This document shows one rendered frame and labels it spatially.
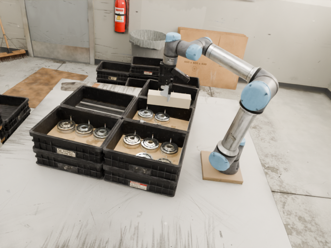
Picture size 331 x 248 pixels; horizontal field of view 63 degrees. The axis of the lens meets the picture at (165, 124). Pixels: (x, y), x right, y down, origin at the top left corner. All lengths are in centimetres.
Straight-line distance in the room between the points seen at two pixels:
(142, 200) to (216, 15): 340
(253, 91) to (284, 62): 366
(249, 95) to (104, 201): 86
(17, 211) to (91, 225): 35
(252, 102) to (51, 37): 400
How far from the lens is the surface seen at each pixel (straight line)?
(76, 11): 455
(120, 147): 153
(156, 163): 131
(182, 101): 151
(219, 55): 140
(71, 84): 246
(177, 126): 175
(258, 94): 119
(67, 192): 150
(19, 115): 268
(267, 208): 160
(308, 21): 475
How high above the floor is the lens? 181
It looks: 34 degrees down
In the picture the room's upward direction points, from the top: 8 degrees clockwise
